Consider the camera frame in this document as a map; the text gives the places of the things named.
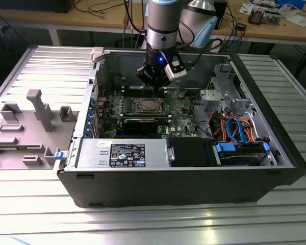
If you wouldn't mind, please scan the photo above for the white paper sheet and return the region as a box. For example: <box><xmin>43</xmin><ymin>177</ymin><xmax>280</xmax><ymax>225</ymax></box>
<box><xmin>290</xmin><ymin>14</ymin><xmax>306</xmax><ymax>27</ymax></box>
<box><xmin>238</xmin><ymin>3</ymin><xmax>254</xmax><ymax>15</ymax></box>

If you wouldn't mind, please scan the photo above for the white labelled box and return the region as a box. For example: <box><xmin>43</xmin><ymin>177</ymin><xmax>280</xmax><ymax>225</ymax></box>
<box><xmin>210</xmin><ymin>35</ymin><xmax>223</xmax><ymax>53</ymax></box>

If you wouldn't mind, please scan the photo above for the finned metal heat sink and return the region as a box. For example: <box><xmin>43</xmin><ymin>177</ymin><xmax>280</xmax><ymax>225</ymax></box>
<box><xmin>248</xmin><ymin>7</ymin><xmax>266</xmax><ymax>26</ymax></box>

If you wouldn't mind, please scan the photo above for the black RAM slot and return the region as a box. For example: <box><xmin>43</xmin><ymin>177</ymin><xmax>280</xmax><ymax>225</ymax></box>
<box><xmin>122</xmin><ymin>91</ymin><xmax>168</xmax><ymax>97</ymax></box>
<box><xmin>122</xmin><ymin>86</ymin><xmax>168</xmax><ymax>93</ymax></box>

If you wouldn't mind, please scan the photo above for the orange wire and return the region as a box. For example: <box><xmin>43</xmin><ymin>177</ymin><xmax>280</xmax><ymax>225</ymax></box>
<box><xmin>237</xmin><ymin>116</ymin><xmax>258</xmax><ymax>143</ymax></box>
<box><xmin>209</xmin><ymin>113</ymin><xmax>229</xmax><ymax>140</ymax></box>

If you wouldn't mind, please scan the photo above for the blue box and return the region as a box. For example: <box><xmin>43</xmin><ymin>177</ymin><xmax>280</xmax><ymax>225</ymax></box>
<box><xmin>274</xmin><ymin>0</ymin><xmax>306</xmax><ymax>9</ymax></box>

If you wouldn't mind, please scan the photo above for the grey power supply unit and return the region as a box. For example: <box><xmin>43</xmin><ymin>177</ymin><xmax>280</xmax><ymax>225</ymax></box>
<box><xmin>75</xmin><ymin>138</ymin><xmax>169</xmax><ymax>169</ymax></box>

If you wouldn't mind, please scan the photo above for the metal drive cage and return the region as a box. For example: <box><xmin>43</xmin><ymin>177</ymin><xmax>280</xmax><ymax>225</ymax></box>
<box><xmin>198</xmin><ymin>62</ymin><xmax>254</xmax><ymax>114</ymax></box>

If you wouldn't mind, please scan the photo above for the black graphics card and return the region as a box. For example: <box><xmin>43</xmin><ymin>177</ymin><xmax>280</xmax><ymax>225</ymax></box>
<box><xmin>122</xmin><ymin>117</ymin><xmax>160</xmax><ymax>134</ymax></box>

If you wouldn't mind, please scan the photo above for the disk with blue carrier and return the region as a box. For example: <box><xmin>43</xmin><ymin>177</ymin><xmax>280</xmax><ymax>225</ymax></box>
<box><xmin>213</xmin><ymin>141</ymin><xmax>271</xmax><ymax>167</ymax></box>

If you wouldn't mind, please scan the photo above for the blue cable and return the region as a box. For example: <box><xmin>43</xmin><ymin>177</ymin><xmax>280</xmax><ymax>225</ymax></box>
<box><xmin>232</xmin><ymin>21</ymin><xmax>243</xmax><ymax>45</ymax></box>

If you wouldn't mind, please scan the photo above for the grey case latch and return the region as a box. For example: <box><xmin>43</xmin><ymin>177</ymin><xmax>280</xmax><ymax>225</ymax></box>
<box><xmin>90</xmin><ymin>46</ymin><xmax>105</xmax><ymax>62</ymax></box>

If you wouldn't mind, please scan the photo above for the grey parts rack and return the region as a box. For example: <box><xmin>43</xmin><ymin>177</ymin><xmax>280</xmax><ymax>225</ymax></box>
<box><xmin>0</xmin><ymin>89</ymin><xmax>80</xmax><ymax>171</ymax></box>

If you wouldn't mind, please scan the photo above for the black monitor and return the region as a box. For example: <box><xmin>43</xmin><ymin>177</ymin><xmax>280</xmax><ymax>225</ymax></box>
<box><xmin>0</xmin><ymin>0</ymin><xmax>72</xmax><ymax>14</ymax></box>

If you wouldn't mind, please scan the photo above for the black camera cable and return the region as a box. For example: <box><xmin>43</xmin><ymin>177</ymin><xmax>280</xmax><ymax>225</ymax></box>
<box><xmin>186</xmin><ymin>38</ymin><xmax>223</xmax><ymax>72</ymax></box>

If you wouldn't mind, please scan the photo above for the black open PC case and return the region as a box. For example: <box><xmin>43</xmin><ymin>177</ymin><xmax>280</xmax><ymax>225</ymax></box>
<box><xmin>56</xmin><ymin>45</ymin><xmax>306</xmax><ymax>209</ymax></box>

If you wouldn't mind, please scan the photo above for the wooden desk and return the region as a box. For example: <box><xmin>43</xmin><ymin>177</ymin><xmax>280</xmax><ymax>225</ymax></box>
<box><xmin>0</xmin><ymin>0</ymin><xmax>306</xmax><ymax>48</ymax></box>

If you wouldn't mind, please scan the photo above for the red twisted wire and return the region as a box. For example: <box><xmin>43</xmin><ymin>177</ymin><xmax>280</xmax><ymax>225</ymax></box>
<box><xmin>95</xmin><ymin>81</ymin><xmax>107</xmax><ymax>99</ymax></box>

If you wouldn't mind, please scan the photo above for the blue case latch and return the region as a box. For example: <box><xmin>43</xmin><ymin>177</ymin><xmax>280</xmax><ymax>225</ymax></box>
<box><xmin>54</xmin><ymin>150</ymin><xmax>68</xmax><ymax>161</ymax></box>

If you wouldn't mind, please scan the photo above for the green motherboard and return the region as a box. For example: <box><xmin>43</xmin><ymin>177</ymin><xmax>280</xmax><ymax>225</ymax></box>
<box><xmin>96</xmin><ymin>86</ymin><xmax>202</xmax><ymax>140</ymax></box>

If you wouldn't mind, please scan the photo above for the blue wire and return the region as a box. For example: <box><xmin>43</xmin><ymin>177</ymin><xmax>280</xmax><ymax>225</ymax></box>
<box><xmin>225</xmin><ymin>116</ymin><xmax>247</xmax><ymax>144</ymax></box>

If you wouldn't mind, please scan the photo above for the green circuit board device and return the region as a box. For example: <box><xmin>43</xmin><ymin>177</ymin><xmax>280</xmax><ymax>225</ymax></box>
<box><xmin>264</xmin><ymin>10</ymin><xmax>283</xmax><ymax>26</ymax></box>

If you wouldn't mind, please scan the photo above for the black wire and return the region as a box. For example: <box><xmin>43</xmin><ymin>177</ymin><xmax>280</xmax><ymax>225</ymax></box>
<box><xmin>192</xmin><ymin>100</ymin><xmax>215</xmax><ymax>140</ymax></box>
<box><xmin>180</xmin><ymin>80</ymin><xmax>203</xmax><ymax>93</ymax></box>

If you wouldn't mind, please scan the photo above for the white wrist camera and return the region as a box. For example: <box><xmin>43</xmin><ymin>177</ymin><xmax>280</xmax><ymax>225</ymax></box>
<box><xmin>165</xmin><ymin>56</ymin><xmax>188</xmax><ymax>82</ymax></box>

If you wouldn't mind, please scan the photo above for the CPU socket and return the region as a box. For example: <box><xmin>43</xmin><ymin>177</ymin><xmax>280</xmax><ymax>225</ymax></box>
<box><xmin>132</xmin><ymin>96</ymin><xmax>168</xmax><ymax>115</ymax></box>

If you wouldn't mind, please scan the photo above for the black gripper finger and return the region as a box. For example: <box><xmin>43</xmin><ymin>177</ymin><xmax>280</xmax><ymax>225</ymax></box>
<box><xmin>136</xmin><ymin>64</ymin><xmax>158</xmax><ymax>95</ymax></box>
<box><xmin>157</xmin><ymin>66</ymin><xmax>172</xmax><ymax>95</ymax></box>

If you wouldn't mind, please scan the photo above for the tall black box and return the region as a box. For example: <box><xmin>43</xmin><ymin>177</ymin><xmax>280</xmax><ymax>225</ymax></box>
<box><xmin>214</xmin><ymin>0</ymin><xmax>228</xmax><ymax>31</ymax></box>

